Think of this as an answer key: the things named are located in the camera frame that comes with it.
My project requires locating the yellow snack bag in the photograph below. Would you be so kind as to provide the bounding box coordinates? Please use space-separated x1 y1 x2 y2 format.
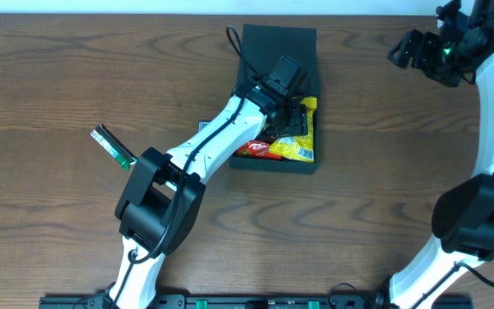
268 97 317 163

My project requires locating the black box container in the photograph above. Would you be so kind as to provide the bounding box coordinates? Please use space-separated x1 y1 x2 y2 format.
229 24 321 174

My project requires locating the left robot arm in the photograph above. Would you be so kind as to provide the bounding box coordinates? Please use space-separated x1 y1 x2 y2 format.
104 85 307 308

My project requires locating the green bar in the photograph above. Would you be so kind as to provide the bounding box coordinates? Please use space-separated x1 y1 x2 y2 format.
90 124 137 171

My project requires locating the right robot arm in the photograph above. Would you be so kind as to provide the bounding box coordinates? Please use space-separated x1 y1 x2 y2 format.
374 25 494 308

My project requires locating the red snack bag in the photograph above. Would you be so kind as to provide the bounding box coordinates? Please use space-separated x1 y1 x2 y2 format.
235 140 282 161

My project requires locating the small blue gum pack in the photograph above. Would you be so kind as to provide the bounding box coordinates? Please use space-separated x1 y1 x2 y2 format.
198 121 209 131

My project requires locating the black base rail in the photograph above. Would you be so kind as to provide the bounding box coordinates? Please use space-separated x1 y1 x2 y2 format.
39 289 474 309

